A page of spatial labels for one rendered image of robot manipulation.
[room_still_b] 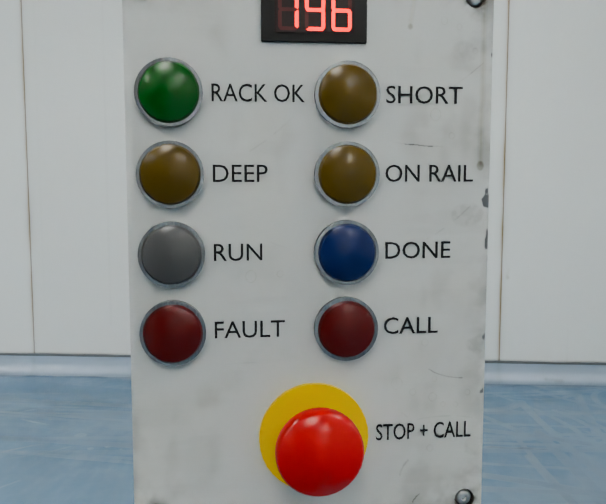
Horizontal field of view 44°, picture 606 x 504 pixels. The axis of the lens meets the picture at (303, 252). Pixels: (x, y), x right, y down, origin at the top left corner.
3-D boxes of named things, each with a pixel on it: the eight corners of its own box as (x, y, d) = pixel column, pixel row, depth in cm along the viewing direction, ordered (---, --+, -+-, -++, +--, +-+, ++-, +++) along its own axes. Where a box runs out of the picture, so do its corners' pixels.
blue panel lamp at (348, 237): (378, 283, 35) (378, 223, 34) (318, 284, 34) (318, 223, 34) (374, 280, 36) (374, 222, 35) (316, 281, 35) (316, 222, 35)
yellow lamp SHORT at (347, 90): (379, 124, 34) (380, 62, 34) (319, 124, 34) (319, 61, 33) (375, 125, 35) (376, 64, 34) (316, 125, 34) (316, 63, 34)
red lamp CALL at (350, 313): (377, 359, 35) (377, 301, 35) (318, 361, 35) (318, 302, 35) (373, 355, 36) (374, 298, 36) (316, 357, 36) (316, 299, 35)
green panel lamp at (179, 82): (200, 123, 33) (199, 59, 33) (136, 122, 33) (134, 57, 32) (200, 124, 34) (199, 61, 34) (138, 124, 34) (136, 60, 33)
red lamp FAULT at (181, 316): (203, 364, 34) (203, 304, 34) (141, 366, 34) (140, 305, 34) (204, 360, 35) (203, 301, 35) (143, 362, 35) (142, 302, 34)
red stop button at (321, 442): (367, 501, 33) (367, 413, 33) (277, 505, 33) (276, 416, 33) (349, 462, 38) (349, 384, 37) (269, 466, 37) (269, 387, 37)
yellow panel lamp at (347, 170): (378, 204, 34) (379, 143, 34) (318, 205, 34) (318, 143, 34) (375, 204, 35) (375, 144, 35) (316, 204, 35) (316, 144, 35)
